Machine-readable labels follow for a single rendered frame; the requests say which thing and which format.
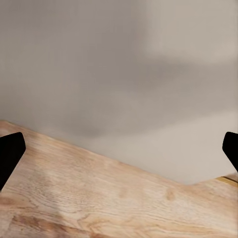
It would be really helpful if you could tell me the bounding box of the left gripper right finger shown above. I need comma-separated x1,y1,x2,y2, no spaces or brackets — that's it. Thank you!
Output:
222,132,238,172

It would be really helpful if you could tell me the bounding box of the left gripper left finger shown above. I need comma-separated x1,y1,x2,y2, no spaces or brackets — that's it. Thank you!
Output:
0,132,26,191

